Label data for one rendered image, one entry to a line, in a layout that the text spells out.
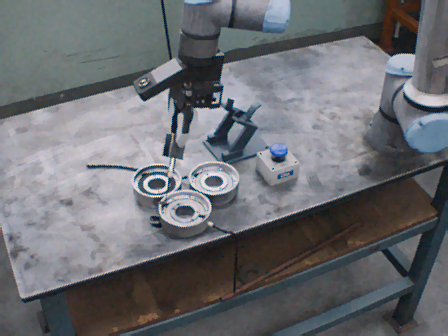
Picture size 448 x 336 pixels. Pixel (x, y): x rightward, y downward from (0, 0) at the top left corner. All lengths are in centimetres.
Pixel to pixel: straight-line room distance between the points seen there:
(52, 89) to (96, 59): 25
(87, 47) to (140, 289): 165
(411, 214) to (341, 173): 38
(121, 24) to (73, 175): 159
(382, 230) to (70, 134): 84
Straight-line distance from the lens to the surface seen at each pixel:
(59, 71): 296
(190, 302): 147
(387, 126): 150
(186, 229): 124
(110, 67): 302
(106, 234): 129
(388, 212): 174
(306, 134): 154
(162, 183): 136
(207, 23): 113
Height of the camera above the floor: 172
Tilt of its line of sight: 40 degrees down
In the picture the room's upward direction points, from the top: 2 degrees clockwise
